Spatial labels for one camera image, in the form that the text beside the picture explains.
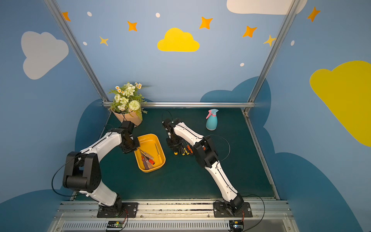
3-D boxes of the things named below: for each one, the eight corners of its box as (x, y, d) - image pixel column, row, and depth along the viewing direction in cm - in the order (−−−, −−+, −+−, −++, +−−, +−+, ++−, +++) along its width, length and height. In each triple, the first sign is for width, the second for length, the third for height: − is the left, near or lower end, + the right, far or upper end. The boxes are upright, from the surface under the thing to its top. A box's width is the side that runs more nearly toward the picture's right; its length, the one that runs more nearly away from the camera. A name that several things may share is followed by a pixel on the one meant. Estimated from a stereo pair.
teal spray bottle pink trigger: (205, 130, 110) (208, 114, 96) (204, 125, 114) (207, 108, 99) (216, 130, 110) (221, 114, 96) (215, 125, 114) (220, 108, 99)
